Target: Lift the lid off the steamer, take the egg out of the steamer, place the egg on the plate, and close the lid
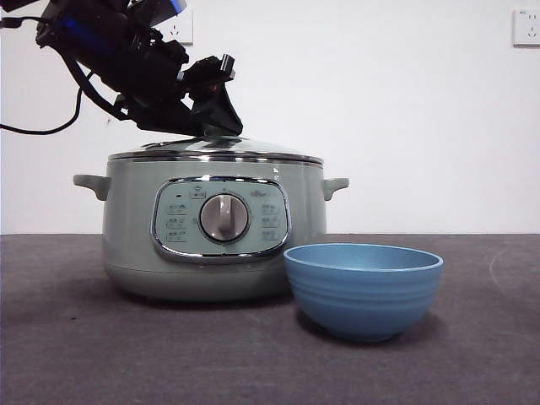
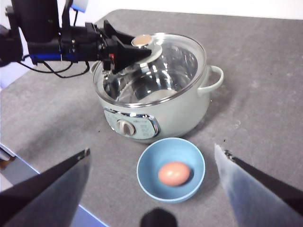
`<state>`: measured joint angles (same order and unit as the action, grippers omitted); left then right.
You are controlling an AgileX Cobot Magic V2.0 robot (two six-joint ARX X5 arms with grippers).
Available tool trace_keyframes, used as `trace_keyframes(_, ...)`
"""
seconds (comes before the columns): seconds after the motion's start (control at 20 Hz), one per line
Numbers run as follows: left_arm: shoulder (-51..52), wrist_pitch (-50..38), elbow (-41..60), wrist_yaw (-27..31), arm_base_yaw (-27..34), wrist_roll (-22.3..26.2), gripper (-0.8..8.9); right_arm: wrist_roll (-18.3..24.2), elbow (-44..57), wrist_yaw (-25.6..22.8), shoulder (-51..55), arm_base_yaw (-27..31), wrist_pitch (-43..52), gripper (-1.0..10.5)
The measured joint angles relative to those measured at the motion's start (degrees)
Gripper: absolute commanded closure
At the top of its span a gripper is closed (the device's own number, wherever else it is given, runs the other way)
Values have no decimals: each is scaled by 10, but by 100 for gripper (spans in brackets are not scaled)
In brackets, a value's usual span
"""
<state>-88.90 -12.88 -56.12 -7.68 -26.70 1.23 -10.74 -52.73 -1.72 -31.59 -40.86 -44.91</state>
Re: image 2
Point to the pale grey camera box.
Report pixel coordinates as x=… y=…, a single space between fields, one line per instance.
x=80 y=4

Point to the blue ribbed bowl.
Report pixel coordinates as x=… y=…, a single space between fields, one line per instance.
x=151 y=165

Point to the brown egg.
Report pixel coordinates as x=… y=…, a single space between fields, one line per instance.
x=174 y=173

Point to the pale green electric steamer pot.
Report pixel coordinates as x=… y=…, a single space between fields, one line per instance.
x=180 y=113

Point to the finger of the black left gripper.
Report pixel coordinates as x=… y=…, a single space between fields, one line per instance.
x=116 y=34
x=127 y=55

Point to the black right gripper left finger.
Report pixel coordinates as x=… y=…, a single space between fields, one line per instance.
x=45 y=198

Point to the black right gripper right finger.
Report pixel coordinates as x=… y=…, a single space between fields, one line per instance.
x=260 y=198

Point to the glass lid with green knob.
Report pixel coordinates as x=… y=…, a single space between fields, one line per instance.
x=170 y=63

